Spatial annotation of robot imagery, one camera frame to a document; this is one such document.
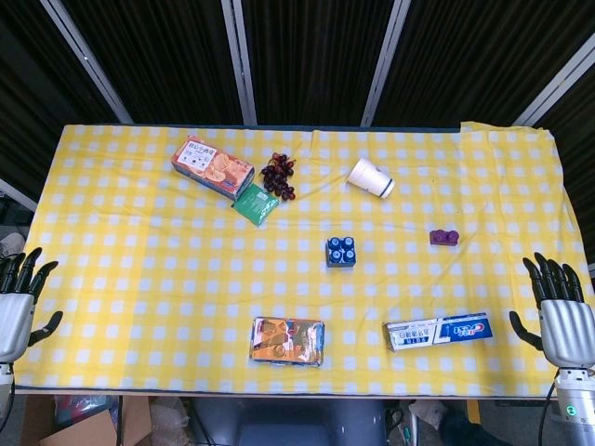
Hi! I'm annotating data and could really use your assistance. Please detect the white blue toothpaste box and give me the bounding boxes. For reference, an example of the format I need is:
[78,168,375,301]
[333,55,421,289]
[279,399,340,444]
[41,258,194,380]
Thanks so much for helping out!
[382,311,494,353]

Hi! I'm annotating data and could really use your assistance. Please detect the dark red grape bunch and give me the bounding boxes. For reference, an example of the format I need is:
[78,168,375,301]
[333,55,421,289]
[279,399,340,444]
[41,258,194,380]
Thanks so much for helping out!
[259,151,298,203]

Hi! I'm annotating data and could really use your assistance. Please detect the crushed orange blue carton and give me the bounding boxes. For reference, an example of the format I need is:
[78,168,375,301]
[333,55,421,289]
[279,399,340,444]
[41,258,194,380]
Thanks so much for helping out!
[249,317,326,369]

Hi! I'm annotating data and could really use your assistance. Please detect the green snack packet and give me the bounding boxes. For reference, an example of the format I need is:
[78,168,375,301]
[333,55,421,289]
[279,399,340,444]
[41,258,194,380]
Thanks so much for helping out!
[231,182,281,228]

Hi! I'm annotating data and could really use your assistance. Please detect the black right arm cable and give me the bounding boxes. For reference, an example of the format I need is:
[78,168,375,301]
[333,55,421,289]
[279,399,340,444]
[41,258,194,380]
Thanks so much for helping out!
[535,369,560,446]

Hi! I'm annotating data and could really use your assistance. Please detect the white paper cup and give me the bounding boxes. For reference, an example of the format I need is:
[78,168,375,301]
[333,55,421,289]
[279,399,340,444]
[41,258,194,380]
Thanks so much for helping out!
[349,157,396,201]

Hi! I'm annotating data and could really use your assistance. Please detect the red bag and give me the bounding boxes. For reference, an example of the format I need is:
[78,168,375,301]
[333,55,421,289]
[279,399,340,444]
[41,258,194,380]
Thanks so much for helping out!
[53,395,121,426]

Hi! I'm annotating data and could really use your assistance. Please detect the small purple building block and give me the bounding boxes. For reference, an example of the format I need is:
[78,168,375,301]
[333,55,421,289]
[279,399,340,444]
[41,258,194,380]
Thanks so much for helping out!
[429,229,460,247]

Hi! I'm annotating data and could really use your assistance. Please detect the brown cardboard box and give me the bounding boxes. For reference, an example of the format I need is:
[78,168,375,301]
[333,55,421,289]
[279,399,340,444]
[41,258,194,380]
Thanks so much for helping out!
[20,395,152,446]

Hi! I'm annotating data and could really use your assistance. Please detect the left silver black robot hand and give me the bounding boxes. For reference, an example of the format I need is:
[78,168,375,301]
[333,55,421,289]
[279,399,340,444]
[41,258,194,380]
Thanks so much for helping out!
[0,246,64,364]

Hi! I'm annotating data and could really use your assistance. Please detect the orange blue cracker box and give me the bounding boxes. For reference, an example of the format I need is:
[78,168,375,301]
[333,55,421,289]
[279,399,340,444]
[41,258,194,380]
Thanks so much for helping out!
[169,135,256,202]

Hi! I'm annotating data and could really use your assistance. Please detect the silver partition post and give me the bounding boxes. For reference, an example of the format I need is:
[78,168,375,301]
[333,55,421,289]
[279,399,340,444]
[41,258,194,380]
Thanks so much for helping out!
[39,0,135,125]
[220,0,258,125]
[360,0,413,127]
[0,178,38,213]
[512,34,595,127]

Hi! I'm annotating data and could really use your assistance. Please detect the blue four-stud building block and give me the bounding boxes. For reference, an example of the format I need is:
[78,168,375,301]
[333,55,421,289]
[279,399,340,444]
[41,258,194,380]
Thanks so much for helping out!
[324,235,358,269]

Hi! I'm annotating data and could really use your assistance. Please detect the yellow checkered tablecloth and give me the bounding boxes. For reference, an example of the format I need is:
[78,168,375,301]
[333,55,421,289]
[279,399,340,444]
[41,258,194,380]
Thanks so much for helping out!
[20,120,595,399]

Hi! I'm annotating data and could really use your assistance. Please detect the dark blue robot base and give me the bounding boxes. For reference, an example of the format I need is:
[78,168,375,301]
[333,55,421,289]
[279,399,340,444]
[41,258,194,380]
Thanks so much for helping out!
[190,397,388,446]

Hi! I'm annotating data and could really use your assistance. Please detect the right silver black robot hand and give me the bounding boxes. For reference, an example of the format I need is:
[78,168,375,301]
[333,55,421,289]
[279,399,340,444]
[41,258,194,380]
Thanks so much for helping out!
[509,252,595,371]

